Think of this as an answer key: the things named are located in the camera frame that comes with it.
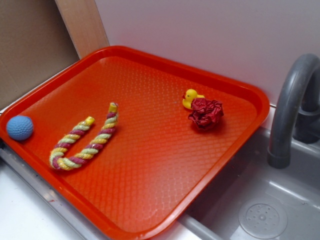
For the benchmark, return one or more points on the blue dimpled ball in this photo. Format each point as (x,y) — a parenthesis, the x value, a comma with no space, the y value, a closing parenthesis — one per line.
(20,128)

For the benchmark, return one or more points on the multicolour twisted rope toy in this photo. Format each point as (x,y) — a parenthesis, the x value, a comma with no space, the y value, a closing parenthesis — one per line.
(57,158)

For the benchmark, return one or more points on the light wooden board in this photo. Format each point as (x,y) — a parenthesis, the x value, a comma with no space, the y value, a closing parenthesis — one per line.
(84,25)

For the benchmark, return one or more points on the grey plastic faucet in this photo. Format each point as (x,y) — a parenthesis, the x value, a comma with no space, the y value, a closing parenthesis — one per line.
(297,114)

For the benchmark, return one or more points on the brown cardboard sheet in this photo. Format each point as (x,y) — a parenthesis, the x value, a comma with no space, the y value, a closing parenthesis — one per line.
(34,46)

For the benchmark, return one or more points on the crumpled red paper ball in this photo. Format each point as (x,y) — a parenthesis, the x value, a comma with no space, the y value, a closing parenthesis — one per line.
(205,113)

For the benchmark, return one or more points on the grey plastic sink basin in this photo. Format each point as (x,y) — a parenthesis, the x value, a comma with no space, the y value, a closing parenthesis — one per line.
(250,200)

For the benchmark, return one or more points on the yellow rubber duck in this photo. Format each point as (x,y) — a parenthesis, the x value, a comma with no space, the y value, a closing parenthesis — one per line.
(189,96)

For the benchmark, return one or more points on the orange plastic tray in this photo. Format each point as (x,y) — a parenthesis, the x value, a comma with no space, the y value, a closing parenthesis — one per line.
(157,162)

